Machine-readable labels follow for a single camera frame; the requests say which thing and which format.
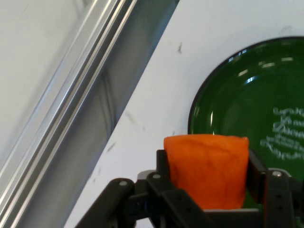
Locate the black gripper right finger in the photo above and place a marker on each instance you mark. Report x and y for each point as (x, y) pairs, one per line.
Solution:
(278, 194)

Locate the aluminium wall rail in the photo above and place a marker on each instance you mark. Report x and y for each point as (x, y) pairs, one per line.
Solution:
(78, 95)

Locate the dark green round plate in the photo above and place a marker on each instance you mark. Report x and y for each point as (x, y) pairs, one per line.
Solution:
(244, 99)

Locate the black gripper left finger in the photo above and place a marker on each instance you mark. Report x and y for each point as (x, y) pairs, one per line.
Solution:
(152, 192)

